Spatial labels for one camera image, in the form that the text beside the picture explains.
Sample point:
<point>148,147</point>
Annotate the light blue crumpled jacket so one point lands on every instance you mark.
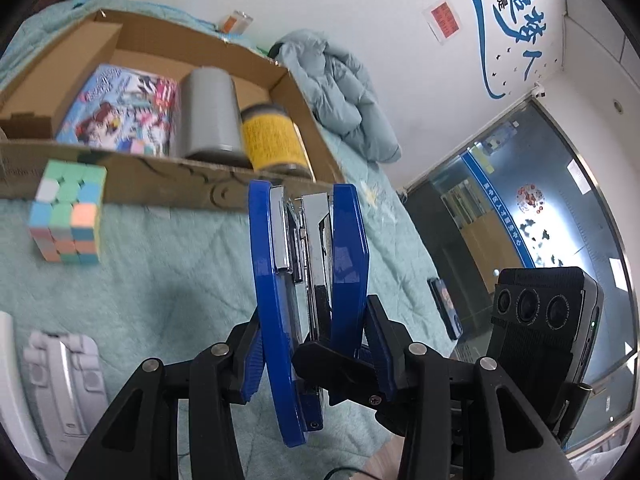
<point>340,95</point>

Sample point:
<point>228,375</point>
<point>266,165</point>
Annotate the blue stapler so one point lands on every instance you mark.
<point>345,270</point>

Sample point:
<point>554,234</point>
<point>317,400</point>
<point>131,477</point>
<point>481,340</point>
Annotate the yellow label jar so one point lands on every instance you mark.
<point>272,140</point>

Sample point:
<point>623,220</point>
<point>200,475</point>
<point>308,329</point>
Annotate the red wall sign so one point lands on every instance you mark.
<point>444,17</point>

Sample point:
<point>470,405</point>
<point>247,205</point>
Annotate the colourful cartoon book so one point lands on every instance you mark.
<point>115,110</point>

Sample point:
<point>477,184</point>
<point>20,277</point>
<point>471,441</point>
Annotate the brown cardboard box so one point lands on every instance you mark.
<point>150,180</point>

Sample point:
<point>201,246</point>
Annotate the blue wall decal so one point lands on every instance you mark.
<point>480,15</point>

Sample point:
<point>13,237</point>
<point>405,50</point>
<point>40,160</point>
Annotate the pastel puzzle cube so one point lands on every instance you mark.
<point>67,215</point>

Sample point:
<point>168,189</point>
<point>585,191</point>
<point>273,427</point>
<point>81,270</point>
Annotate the small orange clear container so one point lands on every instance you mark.
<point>236,22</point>

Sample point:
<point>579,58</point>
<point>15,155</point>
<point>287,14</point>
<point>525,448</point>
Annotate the glass door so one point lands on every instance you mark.
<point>550,200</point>

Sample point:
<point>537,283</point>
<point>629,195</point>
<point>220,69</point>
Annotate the silver metal can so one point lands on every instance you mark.
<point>210,110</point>

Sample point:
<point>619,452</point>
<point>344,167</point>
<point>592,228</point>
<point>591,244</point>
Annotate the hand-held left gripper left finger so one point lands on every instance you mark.
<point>252,365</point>

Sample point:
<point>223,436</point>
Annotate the white ribbed plastic holder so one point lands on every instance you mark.
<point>65,400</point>

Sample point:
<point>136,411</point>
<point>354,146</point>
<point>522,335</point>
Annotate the white security camera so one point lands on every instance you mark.
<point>538,91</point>

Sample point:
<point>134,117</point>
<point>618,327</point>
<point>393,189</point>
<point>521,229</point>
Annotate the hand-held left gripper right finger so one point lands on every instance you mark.
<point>385,375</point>

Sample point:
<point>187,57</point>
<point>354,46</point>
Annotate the dark phone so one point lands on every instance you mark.
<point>446,310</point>

